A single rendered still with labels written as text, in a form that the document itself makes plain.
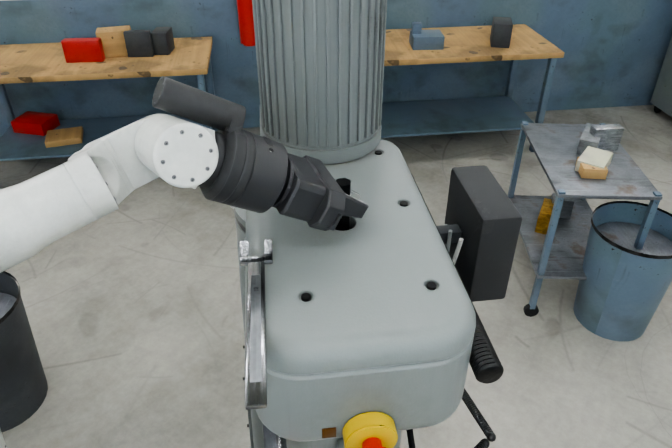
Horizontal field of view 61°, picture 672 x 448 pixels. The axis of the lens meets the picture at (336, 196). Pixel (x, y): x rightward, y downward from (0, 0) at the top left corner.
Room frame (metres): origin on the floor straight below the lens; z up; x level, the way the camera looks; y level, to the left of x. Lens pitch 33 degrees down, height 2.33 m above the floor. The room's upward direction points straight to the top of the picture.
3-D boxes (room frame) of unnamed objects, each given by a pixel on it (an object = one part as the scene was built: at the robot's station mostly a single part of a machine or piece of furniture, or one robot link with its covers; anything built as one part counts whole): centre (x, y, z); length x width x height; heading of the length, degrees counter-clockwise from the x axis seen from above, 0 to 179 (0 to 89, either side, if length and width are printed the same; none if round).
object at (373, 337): (0.63, -0.01, 1.81); 0.47 x 0.26 x 0.16; 7
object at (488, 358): (0.67, -0.15, 1.79); 0.45 x 0.04 x 0.04; 7
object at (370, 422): (0.39, -0.04, 1.76); 0.06 x 0.02 x 0.06; 97
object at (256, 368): (0.44, 0.09, 1.89); 0.24 x 0.04 x 0.01; 7
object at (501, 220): (0.95, -0.30, 1.62); 0.20 x 0.09 x 0.21; 7
